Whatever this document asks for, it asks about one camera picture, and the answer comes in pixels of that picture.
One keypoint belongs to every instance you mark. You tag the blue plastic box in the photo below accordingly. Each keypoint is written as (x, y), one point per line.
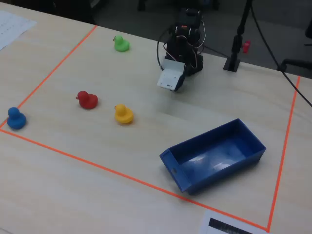
(214, 158)

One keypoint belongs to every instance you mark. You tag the white paper with black bar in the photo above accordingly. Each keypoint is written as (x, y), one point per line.
(226, 225)

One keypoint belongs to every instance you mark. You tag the red clamp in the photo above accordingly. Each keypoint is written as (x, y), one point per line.
(246, 46)

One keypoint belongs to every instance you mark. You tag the yellow rubber duck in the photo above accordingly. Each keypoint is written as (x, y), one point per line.
(123, 114)

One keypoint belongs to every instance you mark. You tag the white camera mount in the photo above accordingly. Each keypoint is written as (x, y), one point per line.
(169, 77)

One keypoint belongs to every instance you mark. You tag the orange tape strip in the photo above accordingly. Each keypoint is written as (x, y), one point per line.
(126, 176)
(56, 68)
(284, 151)

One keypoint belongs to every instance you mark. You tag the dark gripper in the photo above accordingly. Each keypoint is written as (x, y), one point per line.
(180, 83)

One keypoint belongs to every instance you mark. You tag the black camera stand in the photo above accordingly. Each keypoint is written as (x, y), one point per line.
(235, 48)

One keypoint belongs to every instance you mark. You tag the green rubber duck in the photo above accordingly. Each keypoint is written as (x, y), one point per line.
(121, 44)

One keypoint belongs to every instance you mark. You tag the white printed paper sheet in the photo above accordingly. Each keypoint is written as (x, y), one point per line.
(12, 28)

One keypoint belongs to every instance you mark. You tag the blue rubber duck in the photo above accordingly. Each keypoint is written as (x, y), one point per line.
(15, 119)

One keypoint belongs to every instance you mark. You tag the red rubber duck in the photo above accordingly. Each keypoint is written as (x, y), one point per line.
(87, 100)

